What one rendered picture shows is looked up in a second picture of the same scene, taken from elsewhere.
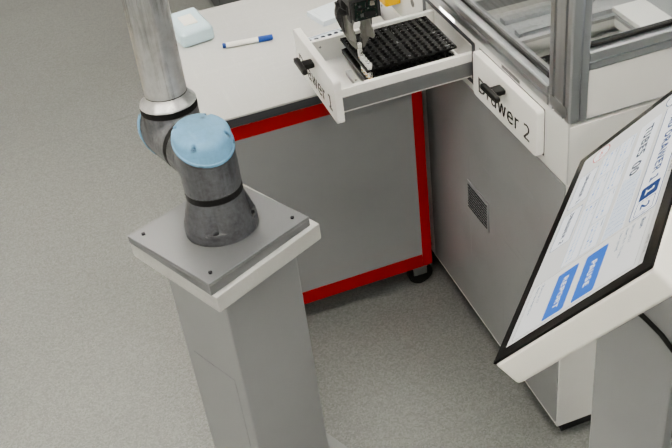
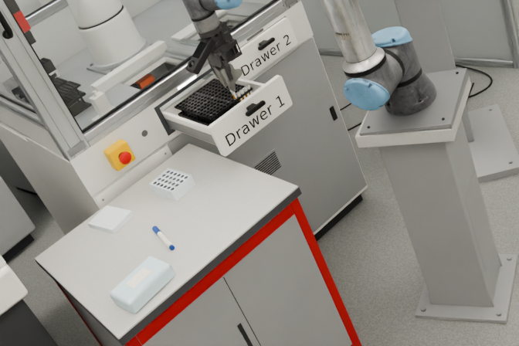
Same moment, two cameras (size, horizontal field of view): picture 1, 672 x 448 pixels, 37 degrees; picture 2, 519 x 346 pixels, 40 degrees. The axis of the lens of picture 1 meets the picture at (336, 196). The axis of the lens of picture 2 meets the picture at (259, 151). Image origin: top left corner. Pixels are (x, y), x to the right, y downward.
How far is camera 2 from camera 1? 3.06 m
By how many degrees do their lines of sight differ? 81
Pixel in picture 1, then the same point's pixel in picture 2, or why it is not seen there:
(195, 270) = (459, 79)
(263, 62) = (195, 212)
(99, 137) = not seen: outside the picture
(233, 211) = not seen: hidden behind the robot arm
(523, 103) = (278, 26)
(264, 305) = not seen: hidden behind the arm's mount
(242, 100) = (256, 188)
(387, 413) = (391, 263)
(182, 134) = (397, 33)
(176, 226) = (425, 113)
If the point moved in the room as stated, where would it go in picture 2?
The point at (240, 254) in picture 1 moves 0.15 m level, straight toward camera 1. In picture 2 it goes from (432, 76) to (468, 51)
